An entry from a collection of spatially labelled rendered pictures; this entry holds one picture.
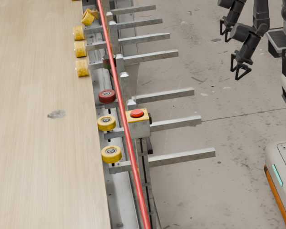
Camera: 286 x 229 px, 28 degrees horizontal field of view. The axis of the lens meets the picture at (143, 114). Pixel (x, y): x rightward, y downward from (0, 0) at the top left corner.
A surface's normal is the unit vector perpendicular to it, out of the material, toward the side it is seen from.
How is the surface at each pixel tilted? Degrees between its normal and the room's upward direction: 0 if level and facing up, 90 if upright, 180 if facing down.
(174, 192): 0
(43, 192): 0
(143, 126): 90
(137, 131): 90
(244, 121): 0
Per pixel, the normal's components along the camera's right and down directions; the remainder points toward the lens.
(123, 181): -0.11, -0.87
